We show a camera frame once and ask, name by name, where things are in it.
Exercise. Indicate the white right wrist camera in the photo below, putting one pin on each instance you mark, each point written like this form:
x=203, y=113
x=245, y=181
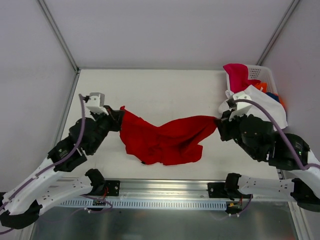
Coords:
x=238, y=109

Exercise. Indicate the white slotted cable duct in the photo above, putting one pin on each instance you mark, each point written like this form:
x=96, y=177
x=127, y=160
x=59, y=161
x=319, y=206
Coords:
x=154, y=204

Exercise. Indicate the white plastic basket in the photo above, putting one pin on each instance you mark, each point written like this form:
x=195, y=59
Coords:
x=261, y=73

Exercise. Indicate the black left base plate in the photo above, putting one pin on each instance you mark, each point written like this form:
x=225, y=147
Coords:
x=111, y=188

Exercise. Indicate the magenta t shirt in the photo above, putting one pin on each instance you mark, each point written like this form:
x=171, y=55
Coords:
x=239, y=77

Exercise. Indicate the left aluminium frame bar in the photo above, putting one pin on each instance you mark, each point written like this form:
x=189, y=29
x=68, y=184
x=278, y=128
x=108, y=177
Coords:
x=66, y=109

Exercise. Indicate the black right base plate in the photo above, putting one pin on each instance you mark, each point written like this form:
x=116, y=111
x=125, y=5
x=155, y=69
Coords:
x=217, y=190

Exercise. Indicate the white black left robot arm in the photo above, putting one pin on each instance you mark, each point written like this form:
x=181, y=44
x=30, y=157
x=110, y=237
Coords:
x=23, y=205

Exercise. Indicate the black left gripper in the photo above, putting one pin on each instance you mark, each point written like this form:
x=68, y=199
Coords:
x=115, y=118

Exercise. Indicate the aluminium frame bar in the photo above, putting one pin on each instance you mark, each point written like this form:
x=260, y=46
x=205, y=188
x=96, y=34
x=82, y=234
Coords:
x=66, y=109
x=80, y=68

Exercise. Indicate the aluminium mounting rail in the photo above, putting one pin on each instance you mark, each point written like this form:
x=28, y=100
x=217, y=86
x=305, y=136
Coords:
x=190, y=190

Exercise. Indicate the aluminium frame post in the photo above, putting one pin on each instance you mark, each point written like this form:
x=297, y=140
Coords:
x=57, y=33
x=278, y=31

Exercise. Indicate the orange t shirt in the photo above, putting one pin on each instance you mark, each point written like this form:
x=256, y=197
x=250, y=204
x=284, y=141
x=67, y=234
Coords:
x=262, y=86

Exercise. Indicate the rear aluminium frame bar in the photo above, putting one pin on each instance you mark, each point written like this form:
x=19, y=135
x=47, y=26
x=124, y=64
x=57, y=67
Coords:
x=80, y=68

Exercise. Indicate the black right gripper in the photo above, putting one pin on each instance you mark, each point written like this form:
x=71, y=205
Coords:
x=223, y=127

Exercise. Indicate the blue t shirt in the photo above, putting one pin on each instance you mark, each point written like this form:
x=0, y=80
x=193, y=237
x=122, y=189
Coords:
x=273, y=96

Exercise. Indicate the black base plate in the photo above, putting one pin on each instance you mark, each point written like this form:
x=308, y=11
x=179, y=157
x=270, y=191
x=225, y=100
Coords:
x=217, y=190
x=111, y=188

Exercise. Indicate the left aluminium frame post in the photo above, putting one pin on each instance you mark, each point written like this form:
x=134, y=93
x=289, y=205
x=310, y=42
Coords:
x=57, y=33

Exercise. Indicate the white t shirt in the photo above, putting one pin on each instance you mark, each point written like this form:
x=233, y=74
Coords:
x=273, y=107

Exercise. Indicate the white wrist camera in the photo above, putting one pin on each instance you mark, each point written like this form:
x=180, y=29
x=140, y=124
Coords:
x=94, y=102
x=238, y=109

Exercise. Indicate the red t shirt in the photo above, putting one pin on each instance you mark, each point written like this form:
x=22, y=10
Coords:
x=174, y=143

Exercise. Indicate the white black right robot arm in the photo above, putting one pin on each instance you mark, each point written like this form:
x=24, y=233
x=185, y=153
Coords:
x=306, y=182

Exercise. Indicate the right aluminium frame post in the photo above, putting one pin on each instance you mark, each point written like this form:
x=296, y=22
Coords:
x=278, y=31

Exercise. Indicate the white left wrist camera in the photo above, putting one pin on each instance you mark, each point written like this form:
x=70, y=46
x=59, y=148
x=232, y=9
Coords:
x=94, y=102

